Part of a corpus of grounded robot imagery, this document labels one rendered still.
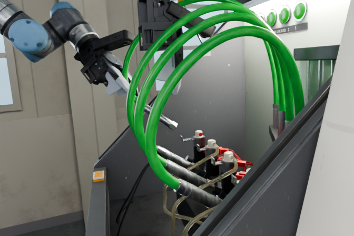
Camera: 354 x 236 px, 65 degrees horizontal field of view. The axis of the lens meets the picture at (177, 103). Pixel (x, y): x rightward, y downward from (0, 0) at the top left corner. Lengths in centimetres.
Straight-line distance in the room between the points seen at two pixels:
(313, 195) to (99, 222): 46
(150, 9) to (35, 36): 28
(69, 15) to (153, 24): 35
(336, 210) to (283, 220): 6
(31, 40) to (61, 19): 17
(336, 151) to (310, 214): 7
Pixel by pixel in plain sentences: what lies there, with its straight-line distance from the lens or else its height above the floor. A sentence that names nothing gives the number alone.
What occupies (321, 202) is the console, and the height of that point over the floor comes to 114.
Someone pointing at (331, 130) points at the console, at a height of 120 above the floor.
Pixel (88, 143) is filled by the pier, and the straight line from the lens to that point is 213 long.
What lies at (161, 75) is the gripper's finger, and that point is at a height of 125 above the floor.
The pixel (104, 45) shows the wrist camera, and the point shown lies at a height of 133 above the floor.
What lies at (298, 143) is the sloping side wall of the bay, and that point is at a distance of 31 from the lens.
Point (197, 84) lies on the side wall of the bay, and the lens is 95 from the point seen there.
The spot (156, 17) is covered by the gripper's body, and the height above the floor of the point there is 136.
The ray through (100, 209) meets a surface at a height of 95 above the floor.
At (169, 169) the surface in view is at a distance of 46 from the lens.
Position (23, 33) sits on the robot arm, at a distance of 72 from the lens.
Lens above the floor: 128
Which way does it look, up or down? 9 degrees down
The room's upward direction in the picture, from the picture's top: 3 degrees counter-clockwise
